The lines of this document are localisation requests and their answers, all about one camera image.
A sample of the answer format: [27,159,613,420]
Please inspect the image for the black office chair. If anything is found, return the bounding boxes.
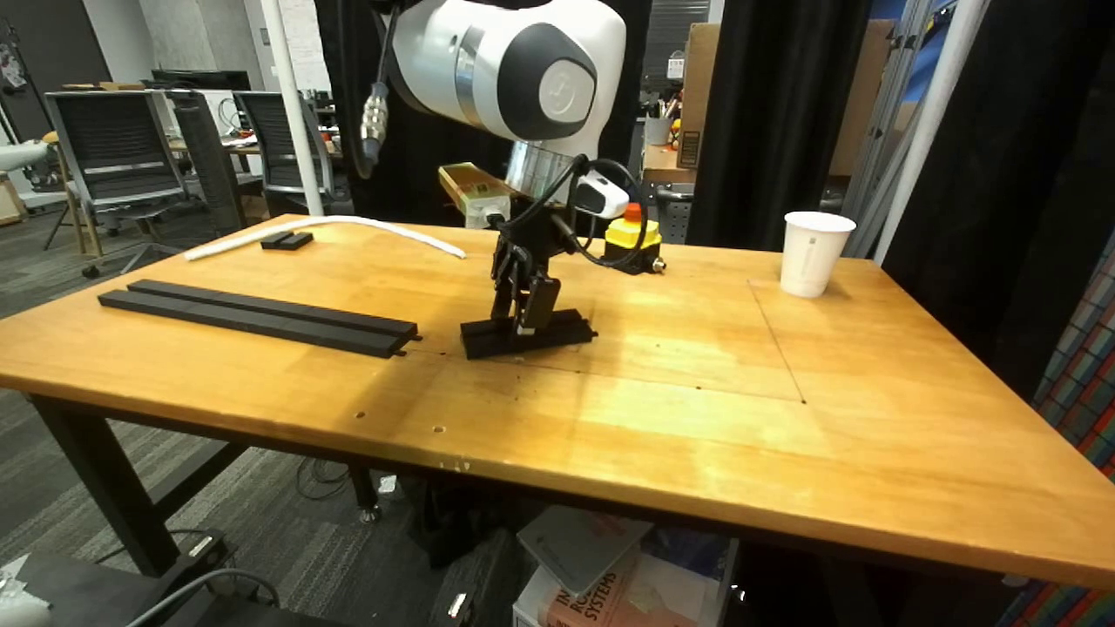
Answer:
[45,92,188,253]

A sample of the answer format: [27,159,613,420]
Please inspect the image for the white pole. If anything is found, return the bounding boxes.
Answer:
[875,0,989,262]

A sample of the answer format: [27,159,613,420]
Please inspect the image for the black track piece angled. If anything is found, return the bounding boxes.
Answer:
[460,312,597,358]

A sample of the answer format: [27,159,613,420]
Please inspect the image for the white rope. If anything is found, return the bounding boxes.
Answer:
[181,214,468,265]

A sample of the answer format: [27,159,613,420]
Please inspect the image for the white paper cup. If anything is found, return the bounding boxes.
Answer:
[779,209,857,299]

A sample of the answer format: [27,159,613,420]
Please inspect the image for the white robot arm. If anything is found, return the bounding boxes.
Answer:
[391,0,626,339]

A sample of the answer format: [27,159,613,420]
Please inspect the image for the black curtain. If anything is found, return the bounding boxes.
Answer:
[685,0,875,250]

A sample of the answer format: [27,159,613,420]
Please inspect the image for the small black block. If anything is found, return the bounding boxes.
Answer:
[260,231,314,250]

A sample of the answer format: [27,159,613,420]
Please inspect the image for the boxes under table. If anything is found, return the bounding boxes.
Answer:
[512,505,737,627]

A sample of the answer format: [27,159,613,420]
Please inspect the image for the yellow emergency stop button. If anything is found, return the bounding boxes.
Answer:
[601,202,666,277]

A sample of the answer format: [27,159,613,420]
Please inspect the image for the black track piece with pegs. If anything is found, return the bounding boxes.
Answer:
[196,295,336,345]

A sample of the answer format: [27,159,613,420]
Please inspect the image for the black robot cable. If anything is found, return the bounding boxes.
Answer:
[508,155,666,273]

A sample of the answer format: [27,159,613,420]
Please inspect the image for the black table leg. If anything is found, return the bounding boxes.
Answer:
[36,397,178,574]

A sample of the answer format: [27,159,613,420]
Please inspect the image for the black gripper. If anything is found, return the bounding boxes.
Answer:
[486,205,576,336]

